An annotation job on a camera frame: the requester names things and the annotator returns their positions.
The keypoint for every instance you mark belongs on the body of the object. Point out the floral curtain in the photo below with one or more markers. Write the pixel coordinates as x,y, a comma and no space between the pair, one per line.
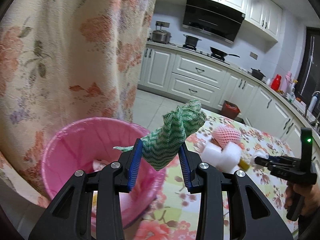
62,61

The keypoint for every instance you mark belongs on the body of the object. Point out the white lower kitchen cabinets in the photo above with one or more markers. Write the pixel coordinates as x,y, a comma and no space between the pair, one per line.
182,74

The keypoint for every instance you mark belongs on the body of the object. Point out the yellow sponge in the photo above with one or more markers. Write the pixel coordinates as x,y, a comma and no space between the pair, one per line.
244,164

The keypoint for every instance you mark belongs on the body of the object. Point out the dark window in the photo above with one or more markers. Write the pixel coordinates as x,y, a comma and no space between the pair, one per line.
308,78

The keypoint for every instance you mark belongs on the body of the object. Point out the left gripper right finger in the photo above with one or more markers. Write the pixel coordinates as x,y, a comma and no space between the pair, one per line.
251,215

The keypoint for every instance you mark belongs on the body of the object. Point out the green white zigzag cloth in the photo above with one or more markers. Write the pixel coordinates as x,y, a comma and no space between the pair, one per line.
161,146

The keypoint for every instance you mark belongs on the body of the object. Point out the white foam block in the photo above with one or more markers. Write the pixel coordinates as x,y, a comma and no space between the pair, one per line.
226,160

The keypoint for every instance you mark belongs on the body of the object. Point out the silver pressure cooker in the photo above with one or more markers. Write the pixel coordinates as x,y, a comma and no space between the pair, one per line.
161,36

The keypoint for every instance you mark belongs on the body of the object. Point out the white bottle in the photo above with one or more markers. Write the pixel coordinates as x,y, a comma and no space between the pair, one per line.
312,103

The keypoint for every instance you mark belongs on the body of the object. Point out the black frying pan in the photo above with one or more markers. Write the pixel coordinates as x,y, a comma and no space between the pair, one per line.
221,55

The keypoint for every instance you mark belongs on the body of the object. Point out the black stock pot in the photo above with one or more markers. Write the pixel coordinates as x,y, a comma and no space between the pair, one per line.
191,42

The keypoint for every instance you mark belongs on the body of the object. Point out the pink plastic trash bin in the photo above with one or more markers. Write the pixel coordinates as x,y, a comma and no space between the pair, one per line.
78,145

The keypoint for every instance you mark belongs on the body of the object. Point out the red thermos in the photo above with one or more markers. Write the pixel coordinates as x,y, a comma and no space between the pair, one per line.
276,82

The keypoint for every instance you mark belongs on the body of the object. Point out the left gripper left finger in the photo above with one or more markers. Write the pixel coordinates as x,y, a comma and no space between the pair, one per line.
68,216

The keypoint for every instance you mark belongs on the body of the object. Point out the pink thermos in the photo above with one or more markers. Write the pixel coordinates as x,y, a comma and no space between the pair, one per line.
286,82

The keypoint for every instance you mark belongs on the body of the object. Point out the floral tablecloth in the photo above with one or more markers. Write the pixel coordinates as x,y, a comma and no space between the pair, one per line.
227,206

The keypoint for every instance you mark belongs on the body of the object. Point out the black casserole pot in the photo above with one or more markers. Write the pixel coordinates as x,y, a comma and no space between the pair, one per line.
257,74

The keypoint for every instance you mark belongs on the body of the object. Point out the black range hood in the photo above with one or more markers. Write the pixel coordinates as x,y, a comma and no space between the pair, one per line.
213,18

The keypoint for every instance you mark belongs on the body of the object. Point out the red floor trash bin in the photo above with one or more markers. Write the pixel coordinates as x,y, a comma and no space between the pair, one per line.
230,110

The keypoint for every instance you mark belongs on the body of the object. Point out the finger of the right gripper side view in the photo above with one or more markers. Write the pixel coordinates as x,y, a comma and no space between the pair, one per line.
278,163

